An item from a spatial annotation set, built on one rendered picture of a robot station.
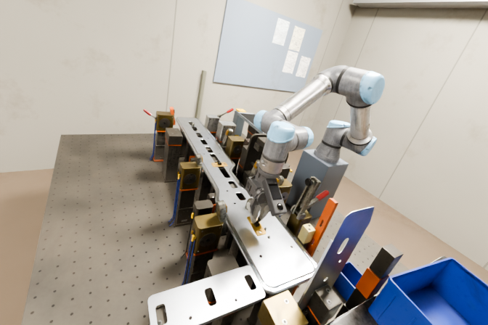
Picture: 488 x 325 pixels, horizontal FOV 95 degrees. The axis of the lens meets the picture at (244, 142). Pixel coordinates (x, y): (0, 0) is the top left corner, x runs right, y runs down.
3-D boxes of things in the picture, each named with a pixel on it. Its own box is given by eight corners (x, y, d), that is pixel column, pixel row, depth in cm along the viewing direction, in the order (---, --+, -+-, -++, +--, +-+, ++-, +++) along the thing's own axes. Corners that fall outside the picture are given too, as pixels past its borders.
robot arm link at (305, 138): (293, 118, 81) (274, 120, 74) (319, 130, 74) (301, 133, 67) (286, 138, 85) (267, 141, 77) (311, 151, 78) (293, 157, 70)
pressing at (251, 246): (171, 117, 168) (171, 115, 168) (199, 119, 180) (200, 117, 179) (265, 299, 61) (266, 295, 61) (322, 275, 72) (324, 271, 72)
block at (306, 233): (274, 289, 95) (302, 224, 81) (281, 286, 96) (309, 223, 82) (279, 297, 92) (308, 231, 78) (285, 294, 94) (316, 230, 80)
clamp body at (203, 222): (173, 285, 87) (184, 217, 74) (202, 276, 93) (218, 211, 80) (177, 302, 82) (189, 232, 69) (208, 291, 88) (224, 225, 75)
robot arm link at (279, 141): (303, 128, 66) (285, 130, 61) (291, 160, 71) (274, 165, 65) (282, 119, 71) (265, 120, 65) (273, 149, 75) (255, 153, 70)
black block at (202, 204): (178, 254, 100) (186, 202, 89) (200, 248, 105) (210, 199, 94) (181, 264, 96) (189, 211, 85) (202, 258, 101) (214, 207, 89)
